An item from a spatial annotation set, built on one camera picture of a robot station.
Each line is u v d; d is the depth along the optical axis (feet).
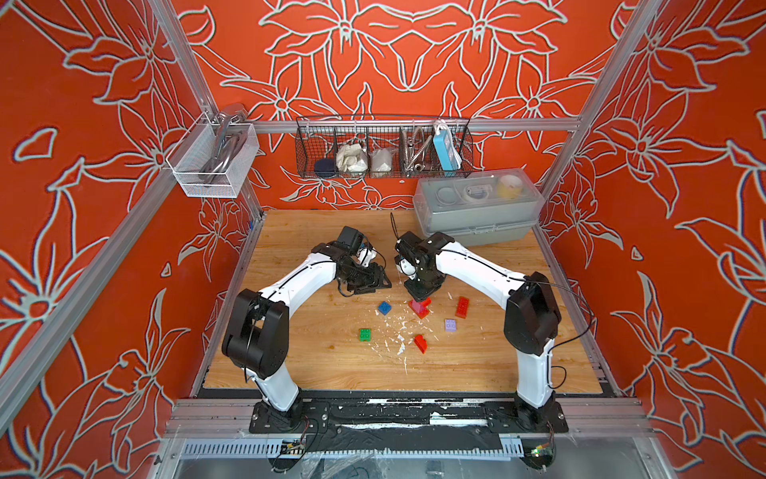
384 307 3.02
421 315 2.96
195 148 2.61
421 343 2.78
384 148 3.13
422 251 2.09
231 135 2.89
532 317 1.62
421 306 2.85
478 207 3.29
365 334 2.81
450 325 2.87
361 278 2.48
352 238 2.37
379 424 2.39
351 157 3.02
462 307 3.02
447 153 2.87
